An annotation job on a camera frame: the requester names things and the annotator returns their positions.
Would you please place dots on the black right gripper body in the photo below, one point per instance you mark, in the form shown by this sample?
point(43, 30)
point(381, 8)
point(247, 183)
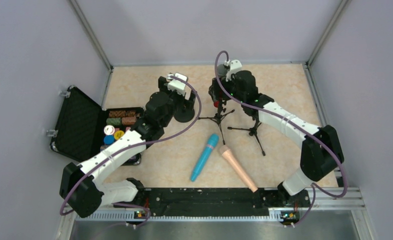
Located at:
point(217, 92)

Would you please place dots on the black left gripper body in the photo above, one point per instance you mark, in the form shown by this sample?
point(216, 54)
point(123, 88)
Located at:
point(182, 100)

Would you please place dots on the red glitter microphone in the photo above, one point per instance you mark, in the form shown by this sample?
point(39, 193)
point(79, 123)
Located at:
point(216, 104)

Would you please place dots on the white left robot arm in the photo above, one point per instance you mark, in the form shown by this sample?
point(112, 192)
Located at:
point(83, 187)

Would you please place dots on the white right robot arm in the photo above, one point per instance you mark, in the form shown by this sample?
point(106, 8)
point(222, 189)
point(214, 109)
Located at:
point(321, 151)

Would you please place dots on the black round base clamp stand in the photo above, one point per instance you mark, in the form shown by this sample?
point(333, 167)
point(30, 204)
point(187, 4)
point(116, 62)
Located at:
point(185, 112)

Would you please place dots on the black tripod clip mic stand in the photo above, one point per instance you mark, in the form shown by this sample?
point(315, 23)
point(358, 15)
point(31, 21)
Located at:
point(252, 131)

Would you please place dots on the yellow round token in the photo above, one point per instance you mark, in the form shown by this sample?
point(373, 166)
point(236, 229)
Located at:
point(118, 134)

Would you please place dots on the white round token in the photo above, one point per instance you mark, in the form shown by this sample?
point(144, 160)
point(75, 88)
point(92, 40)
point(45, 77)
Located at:
point(109, 130)

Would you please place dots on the blue microphone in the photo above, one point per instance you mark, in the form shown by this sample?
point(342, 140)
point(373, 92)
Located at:
point(207, 150)

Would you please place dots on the blue round token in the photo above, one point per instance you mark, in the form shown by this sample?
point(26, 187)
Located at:
point(108, 139)

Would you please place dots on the pink microphone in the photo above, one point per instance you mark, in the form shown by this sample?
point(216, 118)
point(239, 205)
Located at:
point(228, 155)

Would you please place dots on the open black carrying case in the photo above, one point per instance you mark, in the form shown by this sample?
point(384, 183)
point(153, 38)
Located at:
point(79, 130)

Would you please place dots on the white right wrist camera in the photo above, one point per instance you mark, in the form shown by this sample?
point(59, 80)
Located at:
point(232, 67)

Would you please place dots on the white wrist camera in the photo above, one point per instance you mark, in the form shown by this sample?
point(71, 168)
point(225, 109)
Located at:
point(176, 85)
point(232, 67)

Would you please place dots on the black shock mount tripod stand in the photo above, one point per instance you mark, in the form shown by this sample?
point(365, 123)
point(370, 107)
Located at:
point(219, 117)

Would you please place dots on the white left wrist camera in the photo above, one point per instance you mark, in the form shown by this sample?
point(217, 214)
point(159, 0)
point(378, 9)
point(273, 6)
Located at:
point(176, 85)

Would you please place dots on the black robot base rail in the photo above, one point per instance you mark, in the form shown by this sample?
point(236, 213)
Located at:
point(213, 202)

